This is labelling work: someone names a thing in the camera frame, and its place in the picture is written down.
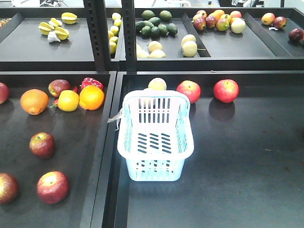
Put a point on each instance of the yellow round fruit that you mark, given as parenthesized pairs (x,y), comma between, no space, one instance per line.
(68,101)

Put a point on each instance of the red bell pepper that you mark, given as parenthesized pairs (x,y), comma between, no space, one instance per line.
(88,81)

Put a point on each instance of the red apple beside basket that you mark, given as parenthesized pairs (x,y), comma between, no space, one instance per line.
(190,89)

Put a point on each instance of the large orange right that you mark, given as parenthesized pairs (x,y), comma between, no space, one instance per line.
(91,98)

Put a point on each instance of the red apple front edge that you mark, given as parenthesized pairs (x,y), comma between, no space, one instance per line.
(9,188)

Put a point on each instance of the white garlic bulb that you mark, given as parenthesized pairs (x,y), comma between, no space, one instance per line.
(52,37)

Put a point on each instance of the bright red apple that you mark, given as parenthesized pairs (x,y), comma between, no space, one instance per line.
(4,92)

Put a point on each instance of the red apple right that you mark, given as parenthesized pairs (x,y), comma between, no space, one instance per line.
(226,90)

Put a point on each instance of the red chili pepper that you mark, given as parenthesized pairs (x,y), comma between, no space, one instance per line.
(55,103)

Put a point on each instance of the orange with nub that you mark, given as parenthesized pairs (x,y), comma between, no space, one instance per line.
(34,101)

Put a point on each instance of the red apple front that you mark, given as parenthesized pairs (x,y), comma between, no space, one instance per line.
(53,187)

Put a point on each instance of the red apple middle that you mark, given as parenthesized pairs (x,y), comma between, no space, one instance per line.
(42,145)

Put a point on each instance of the black upper display shelf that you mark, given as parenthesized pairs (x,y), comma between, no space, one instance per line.
(96,38)

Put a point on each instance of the pale yellow pear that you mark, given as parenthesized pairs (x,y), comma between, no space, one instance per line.
(157,84)

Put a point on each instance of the light blue plastic basket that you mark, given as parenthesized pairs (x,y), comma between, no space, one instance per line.
(155,136)

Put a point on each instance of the dark red apple back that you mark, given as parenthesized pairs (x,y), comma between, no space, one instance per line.
(57,86)

